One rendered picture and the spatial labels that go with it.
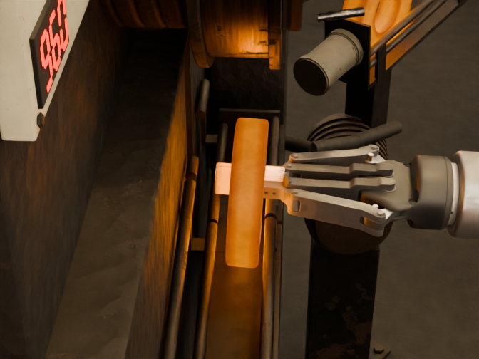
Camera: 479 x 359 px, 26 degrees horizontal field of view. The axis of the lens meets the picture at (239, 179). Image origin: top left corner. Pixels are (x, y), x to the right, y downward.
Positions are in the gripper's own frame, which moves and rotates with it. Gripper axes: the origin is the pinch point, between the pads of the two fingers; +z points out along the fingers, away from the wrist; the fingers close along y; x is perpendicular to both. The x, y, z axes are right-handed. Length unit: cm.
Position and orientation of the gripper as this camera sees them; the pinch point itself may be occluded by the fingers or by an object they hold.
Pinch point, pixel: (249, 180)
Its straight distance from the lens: 105.7
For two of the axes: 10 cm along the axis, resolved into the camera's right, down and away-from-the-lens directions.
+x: 0.5, -8.1, -5.8
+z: -10.0, -0.7, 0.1
